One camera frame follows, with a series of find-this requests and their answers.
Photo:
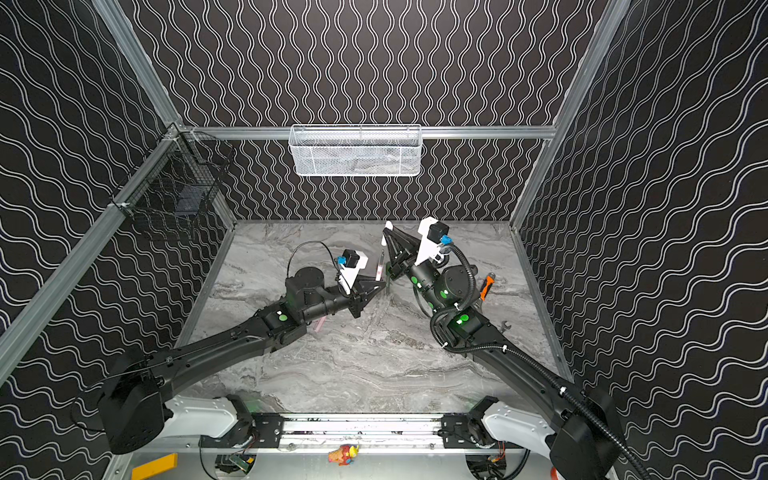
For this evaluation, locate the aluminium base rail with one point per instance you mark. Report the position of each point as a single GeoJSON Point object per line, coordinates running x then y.
{"type": "Point", "coordinates": [404, 433]}

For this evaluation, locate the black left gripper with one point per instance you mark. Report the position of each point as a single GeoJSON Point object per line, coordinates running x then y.
{"type": "Point", "coordinates": [354, 296]}

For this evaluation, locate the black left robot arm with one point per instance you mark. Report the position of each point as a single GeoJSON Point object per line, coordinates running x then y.
{"type": "Point", "coordinates": [132, 403]}

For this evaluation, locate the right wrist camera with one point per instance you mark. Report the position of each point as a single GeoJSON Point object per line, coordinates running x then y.
{"type": "Point", "coordinates": [432, 232]}

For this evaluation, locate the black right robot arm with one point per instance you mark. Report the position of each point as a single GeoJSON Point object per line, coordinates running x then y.
{"type": "Point", "coordinates": [585, 437]}

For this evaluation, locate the red yellow toy figure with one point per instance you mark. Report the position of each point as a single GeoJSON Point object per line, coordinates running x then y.
{"type": "Point", "coordinates": [344, 455]}

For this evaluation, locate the black wire basket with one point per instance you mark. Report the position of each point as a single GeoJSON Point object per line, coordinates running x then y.
{"type": "Point", "coordinates": [177, 197]}

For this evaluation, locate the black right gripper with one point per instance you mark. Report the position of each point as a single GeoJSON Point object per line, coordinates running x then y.
{"type": "Point", "coordinates": [411, 264]}

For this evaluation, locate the white wire mesh basket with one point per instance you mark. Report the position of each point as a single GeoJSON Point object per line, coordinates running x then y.
{"type": "Point", "coordinates": [356, 150]}

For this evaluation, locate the pink pen cap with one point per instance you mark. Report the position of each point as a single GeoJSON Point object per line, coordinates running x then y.
{"type": "Point", "coordinates": [386, 233]}
{"type": "Point", "coordinates": [320, 326]}

